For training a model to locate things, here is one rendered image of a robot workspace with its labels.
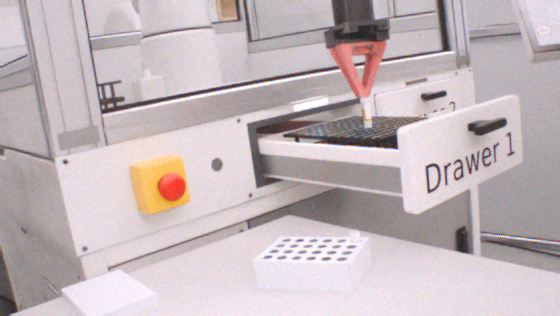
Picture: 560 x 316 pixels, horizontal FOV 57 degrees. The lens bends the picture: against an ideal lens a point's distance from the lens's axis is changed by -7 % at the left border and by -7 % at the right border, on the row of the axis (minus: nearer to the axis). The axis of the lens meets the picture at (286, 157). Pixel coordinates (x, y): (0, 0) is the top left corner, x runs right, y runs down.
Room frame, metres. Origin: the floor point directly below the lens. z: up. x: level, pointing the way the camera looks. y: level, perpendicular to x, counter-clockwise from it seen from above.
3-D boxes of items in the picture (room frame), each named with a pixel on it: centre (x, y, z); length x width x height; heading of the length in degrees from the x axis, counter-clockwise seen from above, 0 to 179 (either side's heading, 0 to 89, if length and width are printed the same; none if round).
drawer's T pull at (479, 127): (0.71, -0.27, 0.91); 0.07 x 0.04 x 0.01; 127
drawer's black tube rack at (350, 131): (0.89, -0.14, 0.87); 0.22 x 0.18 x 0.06; 37
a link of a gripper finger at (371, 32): (0.74, -0.12, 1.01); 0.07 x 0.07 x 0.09; 10
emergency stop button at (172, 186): (0.75, 0.17, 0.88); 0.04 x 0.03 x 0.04; 127
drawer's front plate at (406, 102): (1.18, -0.31, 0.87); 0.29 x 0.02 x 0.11; 127
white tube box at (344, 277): (0.63, -0.02, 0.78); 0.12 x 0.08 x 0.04; 65
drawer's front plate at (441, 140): (0.73, -0.26, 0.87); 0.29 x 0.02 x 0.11; 127
